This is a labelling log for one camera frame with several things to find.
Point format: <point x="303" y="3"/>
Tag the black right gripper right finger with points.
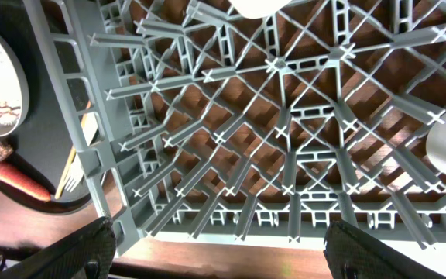
<point x="354" y="254"/>

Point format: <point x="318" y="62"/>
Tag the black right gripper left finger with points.
<point x="89" y="250"/>

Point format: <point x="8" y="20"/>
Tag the white plastic fork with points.
<point x="89" y="125"/>

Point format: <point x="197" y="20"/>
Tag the grey dishwasher rack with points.
<point x="94" y="70"/>

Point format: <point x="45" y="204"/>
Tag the orange carrot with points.
<point x="15" y="178"/>

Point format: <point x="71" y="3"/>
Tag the round black tray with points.
<point x="42" y="142"/>

